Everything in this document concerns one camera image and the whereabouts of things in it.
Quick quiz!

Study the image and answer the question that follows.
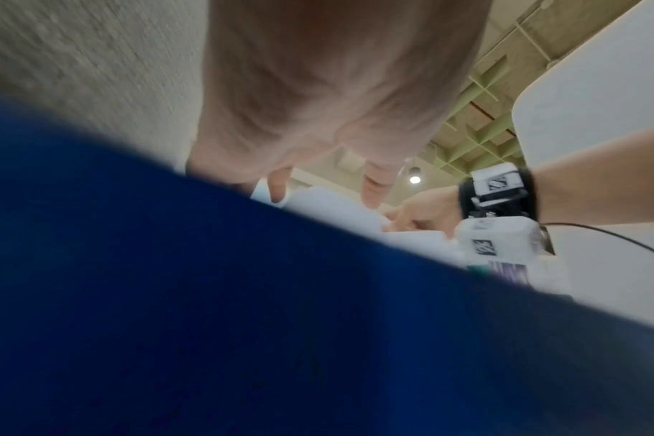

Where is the person's right hand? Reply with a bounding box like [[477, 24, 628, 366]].
[[383, 185, 466, 233]]

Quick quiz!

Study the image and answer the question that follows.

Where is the person's left hand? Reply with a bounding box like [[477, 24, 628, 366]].
[[185, 0, 492, 210]]

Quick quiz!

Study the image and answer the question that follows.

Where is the gathered white paper bundle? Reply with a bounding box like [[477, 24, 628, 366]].
[[249, 178, 576, 300]]

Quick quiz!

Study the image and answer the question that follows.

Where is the person's right forearm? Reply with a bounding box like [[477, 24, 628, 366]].
[[531, 123, 654, 225]]

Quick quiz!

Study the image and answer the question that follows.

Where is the right wristband with marker tiles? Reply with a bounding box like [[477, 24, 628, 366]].
[[456, 162, 544, 223]]

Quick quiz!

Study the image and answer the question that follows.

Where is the grey felt pillar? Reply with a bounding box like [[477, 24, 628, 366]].
[[0, 0, 215, 172]]

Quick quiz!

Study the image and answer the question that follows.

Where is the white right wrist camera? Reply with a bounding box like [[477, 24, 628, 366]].
[[454, 214, 556, 285]]

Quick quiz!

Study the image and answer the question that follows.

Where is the black right camera cable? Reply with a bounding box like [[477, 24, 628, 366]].
[[542, 222, 654, 261]]

